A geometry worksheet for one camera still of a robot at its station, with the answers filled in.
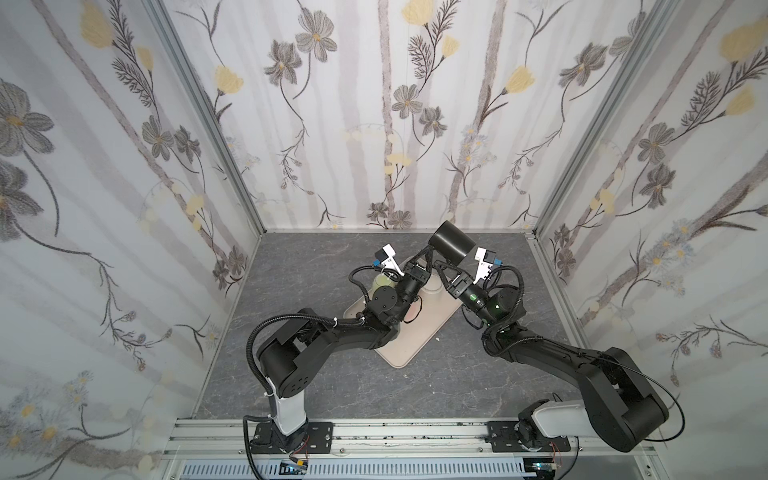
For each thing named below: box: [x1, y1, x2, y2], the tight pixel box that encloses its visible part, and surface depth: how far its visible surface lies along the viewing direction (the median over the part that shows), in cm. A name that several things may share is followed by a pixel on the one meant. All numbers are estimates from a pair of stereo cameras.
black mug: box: [428, 220, 476, 266], surface depth 74 cm
